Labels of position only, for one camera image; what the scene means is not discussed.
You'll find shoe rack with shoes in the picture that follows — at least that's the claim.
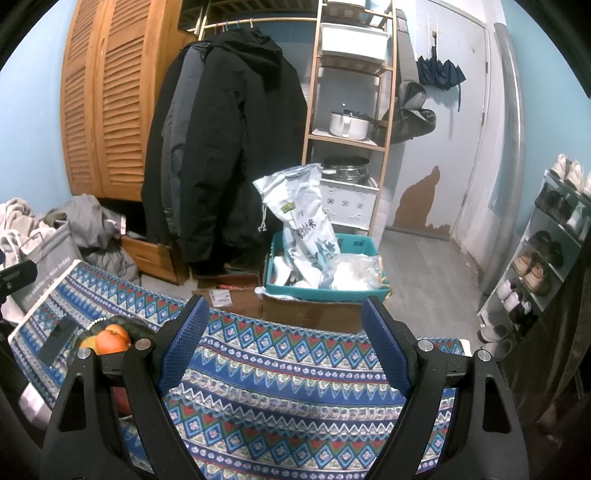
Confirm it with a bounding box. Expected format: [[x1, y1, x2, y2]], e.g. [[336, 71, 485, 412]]
[[478, 154, 591, 356]]

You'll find dark blue umbrella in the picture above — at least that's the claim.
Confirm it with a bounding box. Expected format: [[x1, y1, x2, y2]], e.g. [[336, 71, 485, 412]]
[[416, 32, 466, 112]]

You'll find grey clothing pile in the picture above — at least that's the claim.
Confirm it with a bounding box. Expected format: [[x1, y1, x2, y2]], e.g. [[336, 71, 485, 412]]
[[44, 194, 141, 284]]

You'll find wooden shelf unit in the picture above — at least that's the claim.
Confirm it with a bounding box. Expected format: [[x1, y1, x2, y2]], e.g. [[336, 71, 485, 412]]
[[302, 0, 398, 247]]

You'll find white door with peeling paint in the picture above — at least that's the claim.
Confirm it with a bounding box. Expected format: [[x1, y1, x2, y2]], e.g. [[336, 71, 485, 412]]
[[388, 0, 490, 241]]

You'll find grey jacket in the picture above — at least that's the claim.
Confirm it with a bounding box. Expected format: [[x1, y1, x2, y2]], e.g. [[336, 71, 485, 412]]
[[161, 44, 208, 236]]

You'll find white storage box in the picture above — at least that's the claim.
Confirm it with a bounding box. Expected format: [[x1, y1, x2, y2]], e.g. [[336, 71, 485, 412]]
[[321, 23, 389, 63]]

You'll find wooden louvered wardrobe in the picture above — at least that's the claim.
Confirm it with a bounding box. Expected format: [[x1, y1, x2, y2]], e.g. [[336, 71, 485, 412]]
[[60, 0, 195, 201]]

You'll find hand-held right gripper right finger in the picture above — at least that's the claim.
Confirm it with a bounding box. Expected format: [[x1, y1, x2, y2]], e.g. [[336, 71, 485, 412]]
[[361, 296, 527, 480]]

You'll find teal plastic bin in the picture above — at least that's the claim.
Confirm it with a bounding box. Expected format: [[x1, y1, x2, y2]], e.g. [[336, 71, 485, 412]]
[[265, 231, 391, 303]]

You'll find silver cooking pot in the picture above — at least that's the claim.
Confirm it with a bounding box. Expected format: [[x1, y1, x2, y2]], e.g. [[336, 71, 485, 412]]
[[329, 110, 374, 140]]

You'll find clear plastic bag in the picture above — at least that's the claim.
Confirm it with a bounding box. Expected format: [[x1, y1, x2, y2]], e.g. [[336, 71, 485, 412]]
[[330, 256, 384, 291]]

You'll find white perforated crate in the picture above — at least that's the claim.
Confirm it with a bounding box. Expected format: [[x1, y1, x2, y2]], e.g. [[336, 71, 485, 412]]
[[320, 178, 380, 229]]

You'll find black hooded coat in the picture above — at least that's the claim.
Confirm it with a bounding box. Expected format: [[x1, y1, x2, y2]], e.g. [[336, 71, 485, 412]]
[[141, 25, 309, 277]]

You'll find large orange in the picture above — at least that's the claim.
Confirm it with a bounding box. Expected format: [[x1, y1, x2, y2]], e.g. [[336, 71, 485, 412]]
[[95, 331, 131, 355]]

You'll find blue patterned tablecloth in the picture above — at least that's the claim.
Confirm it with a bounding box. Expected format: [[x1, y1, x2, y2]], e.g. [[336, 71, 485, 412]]
[[9, 261, 472, 480]]

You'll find white shoe rack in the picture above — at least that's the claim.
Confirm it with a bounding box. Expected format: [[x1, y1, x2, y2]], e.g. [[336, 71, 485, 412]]
[[475, 168, 591, 344]]

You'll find grey hanging backpack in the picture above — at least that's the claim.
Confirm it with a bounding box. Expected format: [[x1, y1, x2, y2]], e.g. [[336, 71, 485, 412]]
[[372, 80, 437, 146]]

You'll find black smartphone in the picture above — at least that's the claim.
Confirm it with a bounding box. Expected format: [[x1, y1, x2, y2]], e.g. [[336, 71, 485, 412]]
[[38, 316, 77, 366]]

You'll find metal steamer pot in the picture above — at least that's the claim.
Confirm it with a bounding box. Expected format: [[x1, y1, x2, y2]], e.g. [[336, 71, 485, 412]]
[[322, 157, 371, 182]]

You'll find large cardboard box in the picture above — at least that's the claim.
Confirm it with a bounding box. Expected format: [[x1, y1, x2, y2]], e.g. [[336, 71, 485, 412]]
[[261, 258, 393, 334]]

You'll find grey tote bag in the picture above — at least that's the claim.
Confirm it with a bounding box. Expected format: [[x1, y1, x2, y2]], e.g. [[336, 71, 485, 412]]
[[11, 220, 84, 315]]

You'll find small cardboard box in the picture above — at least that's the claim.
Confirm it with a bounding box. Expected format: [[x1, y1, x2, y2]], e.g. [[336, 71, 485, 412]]
[[191, 272, 264, 319]]

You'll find white clothes rail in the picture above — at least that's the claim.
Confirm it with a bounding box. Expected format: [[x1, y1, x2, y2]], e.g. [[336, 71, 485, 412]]
[[198, 17, 319, 29]]

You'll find wooden drawer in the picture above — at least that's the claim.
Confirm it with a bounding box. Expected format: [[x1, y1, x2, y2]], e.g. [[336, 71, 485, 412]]
[[120, 234, 190, 284]]

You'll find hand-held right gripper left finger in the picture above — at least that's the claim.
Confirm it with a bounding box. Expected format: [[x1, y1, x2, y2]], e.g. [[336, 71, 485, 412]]
[[41, 294, 211, 480]]

